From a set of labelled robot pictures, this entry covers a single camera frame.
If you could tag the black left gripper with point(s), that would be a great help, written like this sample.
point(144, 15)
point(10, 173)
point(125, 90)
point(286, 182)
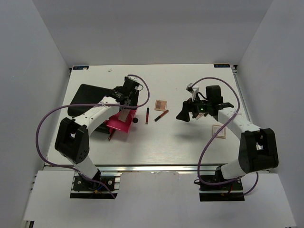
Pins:
point(134, 99)

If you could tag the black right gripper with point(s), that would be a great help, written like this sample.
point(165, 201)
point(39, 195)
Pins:
point(187, 106)

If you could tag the pink rectangular compact case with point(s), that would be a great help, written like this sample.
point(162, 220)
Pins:
point(123, 115)

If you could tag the four-shade eyeshadow palette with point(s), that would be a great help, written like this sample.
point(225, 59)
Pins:
point(160, 105)

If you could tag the pink drawer tray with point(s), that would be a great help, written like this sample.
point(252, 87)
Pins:
point(114, 123)

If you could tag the clear square pink-rimmed case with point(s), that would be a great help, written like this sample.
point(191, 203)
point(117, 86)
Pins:
point(219, 133)

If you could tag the clear multicolour eyeshadow palette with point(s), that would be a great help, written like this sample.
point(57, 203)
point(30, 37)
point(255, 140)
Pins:
point(200, 115)

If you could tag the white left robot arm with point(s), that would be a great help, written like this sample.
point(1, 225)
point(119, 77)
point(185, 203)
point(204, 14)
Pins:
point(116, 109)

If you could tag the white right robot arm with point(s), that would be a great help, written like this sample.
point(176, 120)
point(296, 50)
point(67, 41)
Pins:
point(257, 149)

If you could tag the dark red lip gloss tube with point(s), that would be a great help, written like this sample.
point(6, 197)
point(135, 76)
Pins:
point(147, 115)

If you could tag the orange lip gloss black cap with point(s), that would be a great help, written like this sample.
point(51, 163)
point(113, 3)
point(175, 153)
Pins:
point(161, 115)

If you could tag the red lip gloss under tray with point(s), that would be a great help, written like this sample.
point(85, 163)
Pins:
point(111, 135)

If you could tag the black drawer organizer box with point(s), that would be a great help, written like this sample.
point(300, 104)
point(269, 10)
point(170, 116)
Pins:
point(89, 94)

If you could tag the blue logo sticker left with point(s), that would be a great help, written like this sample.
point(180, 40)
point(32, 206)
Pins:
point(80, 68)

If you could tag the blue logo sticker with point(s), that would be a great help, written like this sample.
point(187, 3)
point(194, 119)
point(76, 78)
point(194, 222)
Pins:
point(80, 68)
point(221, 65)

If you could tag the blue logo sticker right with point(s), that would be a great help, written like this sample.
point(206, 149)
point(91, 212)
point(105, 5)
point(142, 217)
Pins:
point(221, 65)

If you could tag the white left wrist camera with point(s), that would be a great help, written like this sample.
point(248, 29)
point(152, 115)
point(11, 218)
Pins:
point(129, 79)

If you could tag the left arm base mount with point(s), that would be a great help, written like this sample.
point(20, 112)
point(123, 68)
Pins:
point(84, 189)

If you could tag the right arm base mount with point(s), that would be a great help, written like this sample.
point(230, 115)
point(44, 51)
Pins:
point(232, 191)

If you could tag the aluminium table edge rail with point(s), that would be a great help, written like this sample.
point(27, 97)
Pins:
point(143, 168)

